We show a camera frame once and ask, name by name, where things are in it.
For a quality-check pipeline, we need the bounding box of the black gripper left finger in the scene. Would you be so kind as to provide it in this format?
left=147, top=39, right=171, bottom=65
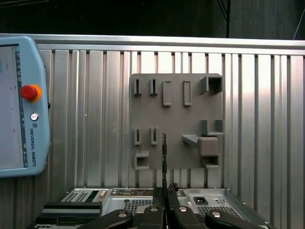
left=84, top=187, right=165, bottom=229

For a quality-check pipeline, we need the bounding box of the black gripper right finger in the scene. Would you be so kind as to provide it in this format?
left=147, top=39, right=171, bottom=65
left=167, top=182, right=271, bottom=229

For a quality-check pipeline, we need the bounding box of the blue RAM stick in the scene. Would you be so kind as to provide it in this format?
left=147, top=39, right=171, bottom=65
left=161, top=130, right=168, bottom=191

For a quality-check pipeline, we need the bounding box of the grey power supply unit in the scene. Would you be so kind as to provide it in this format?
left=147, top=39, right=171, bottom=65
left=183, top=188, right=267, bottom=229

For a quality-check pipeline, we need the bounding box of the black open PC case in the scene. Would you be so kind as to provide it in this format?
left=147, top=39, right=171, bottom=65
left=34, top=187, right=271, bottom=229

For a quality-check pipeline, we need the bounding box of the grey parts rack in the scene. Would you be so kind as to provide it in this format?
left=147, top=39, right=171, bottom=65
left=130, top=73, right=226, bottom=170

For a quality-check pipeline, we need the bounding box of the red emergency stop button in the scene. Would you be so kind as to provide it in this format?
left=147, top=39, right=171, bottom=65
left=20, top=84, right=43, bottom=103

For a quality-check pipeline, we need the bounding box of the pale blue teach pendant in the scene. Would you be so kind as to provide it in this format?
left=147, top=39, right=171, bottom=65
left=0, top=35, right=51, bottom=178

